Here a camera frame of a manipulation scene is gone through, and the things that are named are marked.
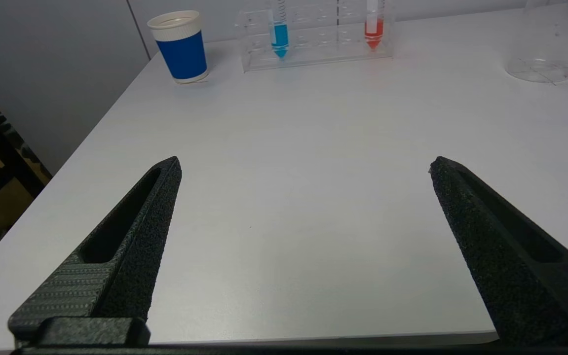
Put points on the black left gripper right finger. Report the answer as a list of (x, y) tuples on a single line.
[(511, 266)]

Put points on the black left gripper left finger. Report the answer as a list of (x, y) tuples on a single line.
[(135, 246)]

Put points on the clear glass beaker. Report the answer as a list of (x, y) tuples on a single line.
[(540, 69)]

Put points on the test tube with blue pigment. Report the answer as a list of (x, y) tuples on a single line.
[(280, 39)]

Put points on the test tube with red pigment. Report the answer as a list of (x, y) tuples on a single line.
[(373, 32)]

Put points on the clear acrylic test tube rack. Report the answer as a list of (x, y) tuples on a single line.
[(323, 44)]

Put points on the blue white paper cup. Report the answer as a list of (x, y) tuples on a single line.
[(182, 54)]

